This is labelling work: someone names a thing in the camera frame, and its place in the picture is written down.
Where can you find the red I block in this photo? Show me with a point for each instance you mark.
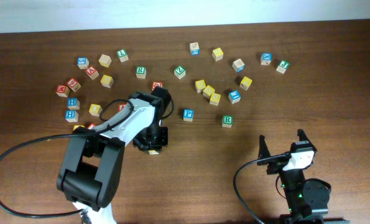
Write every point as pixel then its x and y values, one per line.
pixel 91 126

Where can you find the blue sided block top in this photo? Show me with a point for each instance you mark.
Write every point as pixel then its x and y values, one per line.
pixel 194 48

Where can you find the blue P block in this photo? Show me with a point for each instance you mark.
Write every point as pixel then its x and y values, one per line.
pixel 188 115

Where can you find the red A block centre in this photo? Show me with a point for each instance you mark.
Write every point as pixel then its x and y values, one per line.
pixel 121 106

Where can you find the red 9 block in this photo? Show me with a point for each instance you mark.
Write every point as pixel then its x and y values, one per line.
pixel 73 84

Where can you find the yellow C block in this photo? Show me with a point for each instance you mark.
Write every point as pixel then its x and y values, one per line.
pixel 153 152

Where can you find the blue H block upper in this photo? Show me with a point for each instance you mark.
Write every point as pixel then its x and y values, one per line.
pixel 73 104

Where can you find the blue H block lower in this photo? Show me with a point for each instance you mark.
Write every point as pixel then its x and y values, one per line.
pixel 71 116

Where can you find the blue I block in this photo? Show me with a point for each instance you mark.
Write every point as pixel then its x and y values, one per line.
pixel 234 96

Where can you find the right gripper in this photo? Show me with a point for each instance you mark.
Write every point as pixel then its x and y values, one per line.
pixel 278 165

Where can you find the plain wooden block left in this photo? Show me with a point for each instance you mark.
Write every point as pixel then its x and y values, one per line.
pixel 105 60

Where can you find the blue h block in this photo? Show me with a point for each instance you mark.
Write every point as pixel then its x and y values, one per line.
pixel 71 116
pixel 73 104

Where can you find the blue X block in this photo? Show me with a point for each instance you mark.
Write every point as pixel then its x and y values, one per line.
pixel 266 58

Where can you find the yellow block top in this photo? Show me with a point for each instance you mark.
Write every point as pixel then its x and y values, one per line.
pixel 217 54

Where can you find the yellow G block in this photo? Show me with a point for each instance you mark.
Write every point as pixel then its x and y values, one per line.
pixel 215 99

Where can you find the yellow block right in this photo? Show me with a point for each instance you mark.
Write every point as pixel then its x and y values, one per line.
pixel 245 83

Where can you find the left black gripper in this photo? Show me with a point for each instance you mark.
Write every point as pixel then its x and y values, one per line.
pixel 153 140

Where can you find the red a block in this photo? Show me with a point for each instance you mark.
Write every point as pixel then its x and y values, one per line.
pixel 92 72
pixel 121 106

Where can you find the yellow cluster block left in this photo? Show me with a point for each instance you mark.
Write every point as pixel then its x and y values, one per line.
pixel 200 85

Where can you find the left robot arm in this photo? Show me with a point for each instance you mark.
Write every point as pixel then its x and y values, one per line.
pixel 90 173

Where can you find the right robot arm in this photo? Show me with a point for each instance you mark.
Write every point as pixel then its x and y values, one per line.
pixel 307 199

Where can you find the yellow cluster block middle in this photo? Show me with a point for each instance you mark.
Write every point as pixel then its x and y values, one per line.
pixel 208 91

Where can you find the green L block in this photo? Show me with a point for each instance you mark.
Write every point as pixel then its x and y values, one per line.
pixel 122 55

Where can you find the blue D sided block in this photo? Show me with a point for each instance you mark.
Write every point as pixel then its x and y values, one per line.
pixel 238 65

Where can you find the yellow cluster block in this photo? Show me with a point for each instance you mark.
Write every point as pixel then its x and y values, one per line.
pixel 200 85
pixel 208 91

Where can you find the green r block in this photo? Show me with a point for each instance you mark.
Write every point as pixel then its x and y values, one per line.
pixel 227 121
pixel 141 72

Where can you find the yellow block bottom left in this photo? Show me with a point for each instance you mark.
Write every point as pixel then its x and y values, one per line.
pixel 78 126

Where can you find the red A block far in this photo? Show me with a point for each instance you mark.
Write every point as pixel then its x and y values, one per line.
pixel 92 72

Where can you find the green J block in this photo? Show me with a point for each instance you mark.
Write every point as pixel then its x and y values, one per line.
pixel 283 66

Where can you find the green Z block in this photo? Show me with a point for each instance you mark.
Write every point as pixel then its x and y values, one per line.
pixel 179 72

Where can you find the yellow block upper left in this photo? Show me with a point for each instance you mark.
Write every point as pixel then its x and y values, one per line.
pixel 107 81

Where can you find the yellow O block left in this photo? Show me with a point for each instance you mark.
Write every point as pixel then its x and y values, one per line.
pixel 95 110

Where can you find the red M block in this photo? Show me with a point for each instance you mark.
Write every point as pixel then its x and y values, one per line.
pixel 62 90

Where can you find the red O block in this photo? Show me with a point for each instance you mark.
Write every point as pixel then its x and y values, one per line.
pixel 156 84

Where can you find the blue S block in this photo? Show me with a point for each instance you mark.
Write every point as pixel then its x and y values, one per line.
pixel 82 63

